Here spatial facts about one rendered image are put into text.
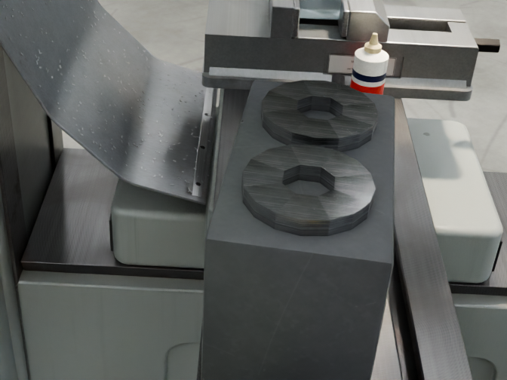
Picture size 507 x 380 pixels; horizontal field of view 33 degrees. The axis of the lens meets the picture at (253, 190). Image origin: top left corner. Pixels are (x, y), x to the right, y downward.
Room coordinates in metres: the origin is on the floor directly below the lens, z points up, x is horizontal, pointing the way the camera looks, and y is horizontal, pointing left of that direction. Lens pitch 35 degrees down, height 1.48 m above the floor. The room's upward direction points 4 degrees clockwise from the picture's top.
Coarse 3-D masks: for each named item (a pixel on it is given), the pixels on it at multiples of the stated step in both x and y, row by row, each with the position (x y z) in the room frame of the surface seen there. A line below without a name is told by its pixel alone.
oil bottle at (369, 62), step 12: (372, 36) 0.91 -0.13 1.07; (360, 48) 0.92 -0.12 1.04; (372, 48) 0.90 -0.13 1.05; (360, 60) 0.90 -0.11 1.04; (372, 60) 0.89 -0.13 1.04; (384, 60) 0.90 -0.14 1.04; (360, 72) 0.90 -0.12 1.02; (372, 72) 0.89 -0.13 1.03; (384, 72) 0.90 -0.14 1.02; (360, 84) 0.89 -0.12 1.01; (372, 84) 0.89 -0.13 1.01; (384, 84) 0.91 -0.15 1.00
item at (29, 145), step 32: (0, 64) 0.85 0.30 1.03; (0, 96) 0.84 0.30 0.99; (32, 96) 0.99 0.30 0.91; (0, 128) 0.82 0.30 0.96; (32, 128) 0.97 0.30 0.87; (0, 160) 0.81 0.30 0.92; (32, 160) 0.95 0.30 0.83; (0, 192) 0.81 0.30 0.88; (32, 192) 0.94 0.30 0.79; (0, 224) 0.80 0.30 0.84; (32, 224) 0.92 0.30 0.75; (0, 256) 0.79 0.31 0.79; (0, 288) 0.79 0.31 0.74; (0, 320) 0.78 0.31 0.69; (0, 352) 0.77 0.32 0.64
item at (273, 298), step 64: (256, 128) 0.55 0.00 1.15; (320, 128) 0.54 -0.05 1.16; (384, 128) 0.57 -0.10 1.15; (256, 192) 0.45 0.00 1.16; (320, 192) 0.47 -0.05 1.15; (384, 192) 0.48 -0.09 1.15; (256, 256) 0.41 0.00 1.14; (320, 256) 0.41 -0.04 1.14; (384, 256) 0.41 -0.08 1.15; (256, 320) 0.41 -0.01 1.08; (320, 320) 0.41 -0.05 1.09
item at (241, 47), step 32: (224, 0) 1.08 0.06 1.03; (256, 0) 1.08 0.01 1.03; (288, 0) 0.99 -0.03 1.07; (224, 32) 0.98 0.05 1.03; (256, 32) 0.98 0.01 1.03; (288, 32) 0.97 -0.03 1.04; (320, 32) 0.99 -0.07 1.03; (416, 32) 1.01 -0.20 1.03; (448, 32) 1.02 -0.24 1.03; (224, 64) 0.97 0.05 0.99; (256, 64) 0.97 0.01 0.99; (288, 64) 0.97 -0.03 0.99; (320, 64) 0.97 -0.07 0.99; (352, 64) 0.97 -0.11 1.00; (416, 64) 0.98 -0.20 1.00; (448, 64) 0.98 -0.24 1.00; (416, 96) 0.96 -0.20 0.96; (448, 96) 0.96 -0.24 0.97
